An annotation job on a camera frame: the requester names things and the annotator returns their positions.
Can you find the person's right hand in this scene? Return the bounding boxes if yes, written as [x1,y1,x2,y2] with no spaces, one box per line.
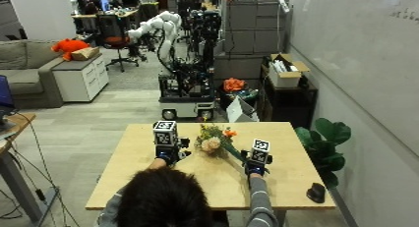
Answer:
[240,149,274,176]

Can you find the person's left hand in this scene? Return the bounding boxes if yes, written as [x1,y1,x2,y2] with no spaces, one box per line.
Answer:
[154,137,192,166]

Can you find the artificial flower bouquet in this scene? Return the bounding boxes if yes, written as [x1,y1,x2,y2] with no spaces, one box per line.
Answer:
[193,124,245,162]

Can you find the white marker cube on right glove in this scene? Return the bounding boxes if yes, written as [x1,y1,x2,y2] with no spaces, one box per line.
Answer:
[249,139,270,164]

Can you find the white marker cube on glove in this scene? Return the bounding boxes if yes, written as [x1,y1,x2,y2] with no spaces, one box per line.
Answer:
[249,139,270,164]
[151,120,178,147]

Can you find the white marker cube on left glove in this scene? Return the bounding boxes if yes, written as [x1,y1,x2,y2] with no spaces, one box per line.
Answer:
[151,120,178,147]

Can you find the the person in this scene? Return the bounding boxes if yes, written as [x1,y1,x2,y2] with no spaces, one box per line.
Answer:
[93,157,280,227]

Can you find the black object on table edge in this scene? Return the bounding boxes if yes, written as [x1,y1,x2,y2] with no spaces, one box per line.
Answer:
[305,182,326,204]

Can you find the white paper bag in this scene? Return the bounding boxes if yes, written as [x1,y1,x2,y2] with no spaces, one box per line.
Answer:
[225,95,260,123]

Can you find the green leafy potted plant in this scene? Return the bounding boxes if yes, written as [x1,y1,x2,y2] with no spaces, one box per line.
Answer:
[294,117,352,189]

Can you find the black shelf cabinet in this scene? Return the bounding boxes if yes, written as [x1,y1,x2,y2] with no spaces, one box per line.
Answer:
[256,64,318,130]

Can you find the orange cloth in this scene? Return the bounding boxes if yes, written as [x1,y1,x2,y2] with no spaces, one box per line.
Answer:
[222,77,246,93]

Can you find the open cardboard box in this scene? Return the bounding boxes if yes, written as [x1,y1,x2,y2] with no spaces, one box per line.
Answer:
[266,53,312,88]

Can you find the white drawer cabinet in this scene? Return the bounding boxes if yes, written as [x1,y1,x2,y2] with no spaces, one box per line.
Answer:
[50,53,109,103]

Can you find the side desk with grey leg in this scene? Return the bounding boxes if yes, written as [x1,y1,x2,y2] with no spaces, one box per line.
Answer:
[0,112,59,225]

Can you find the brown paper bag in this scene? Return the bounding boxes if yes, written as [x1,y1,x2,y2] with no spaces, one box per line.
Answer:
[70,46,102,62]

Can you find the black office chair orange seat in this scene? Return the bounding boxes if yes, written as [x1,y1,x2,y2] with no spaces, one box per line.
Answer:
[95,14,141,73]

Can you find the orange plush toy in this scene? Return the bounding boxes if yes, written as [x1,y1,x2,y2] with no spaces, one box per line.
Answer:
[49,38,90,62]

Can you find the grey sofa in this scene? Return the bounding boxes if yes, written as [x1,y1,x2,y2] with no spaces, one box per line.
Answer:
[0,39,66,109]

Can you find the blue laptop screen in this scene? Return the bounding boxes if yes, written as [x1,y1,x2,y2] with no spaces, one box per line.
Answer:
[0,75,15,109]

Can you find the whiteboard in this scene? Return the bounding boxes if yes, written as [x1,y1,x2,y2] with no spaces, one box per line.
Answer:
[278,0,419,157]

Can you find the grey filing cabinets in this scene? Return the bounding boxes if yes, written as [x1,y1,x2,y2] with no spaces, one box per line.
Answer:
[221,0,289,56]

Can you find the background wooden desk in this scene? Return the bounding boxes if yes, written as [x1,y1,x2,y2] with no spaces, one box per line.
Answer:
[70,9,139,34]

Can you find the black cable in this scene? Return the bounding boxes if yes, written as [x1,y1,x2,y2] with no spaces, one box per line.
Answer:
[7,113,82,227]

